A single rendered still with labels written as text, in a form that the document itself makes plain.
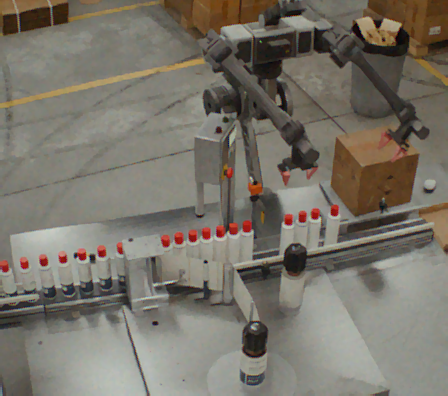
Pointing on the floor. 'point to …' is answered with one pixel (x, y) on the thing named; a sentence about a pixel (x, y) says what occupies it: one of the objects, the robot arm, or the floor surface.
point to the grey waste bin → (371, 102)
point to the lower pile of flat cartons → (33, 9)
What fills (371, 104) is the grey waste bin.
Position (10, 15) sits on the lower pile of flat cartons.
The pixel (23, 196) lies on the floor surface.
